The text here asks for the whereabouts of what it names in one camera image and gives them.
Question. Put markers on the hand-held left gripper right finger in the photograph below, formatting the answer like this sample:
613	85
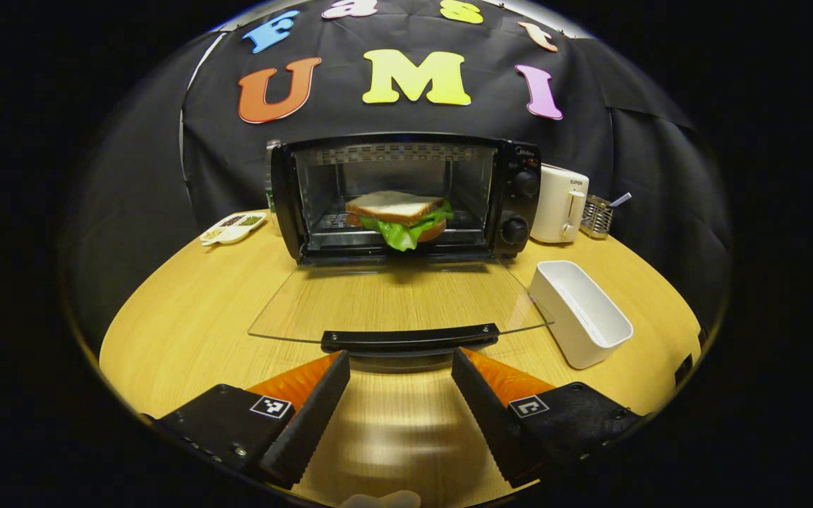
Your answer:
491	423

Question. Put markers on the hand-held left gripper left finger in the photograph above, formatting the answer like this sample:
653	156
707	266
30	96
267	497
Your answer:
311	423

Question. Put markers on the black electric oven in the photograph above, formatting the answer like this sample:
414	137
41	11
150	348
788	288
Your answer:
512	204

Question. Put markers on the lettuce sandwich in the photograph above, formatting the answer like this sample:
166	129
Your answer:
396	206

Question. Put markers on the white rectangular food container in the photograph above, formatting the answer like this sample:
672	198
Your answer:
576	310

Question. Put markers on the white divided snack dish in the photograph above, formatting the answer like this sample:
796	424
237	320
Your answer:
233	227

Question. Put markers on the white toaster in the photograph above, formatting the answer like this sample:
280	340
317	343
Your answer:
555	204

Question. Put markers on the clear plastic water bottle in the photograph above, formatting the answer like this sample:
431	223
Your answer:
268	197

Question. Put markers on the silver utensil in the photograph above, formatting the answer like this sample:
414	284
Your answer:
620	200

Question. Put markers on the black backdrop cloth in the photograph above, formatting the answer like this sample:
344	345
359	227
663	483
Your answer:
590	141

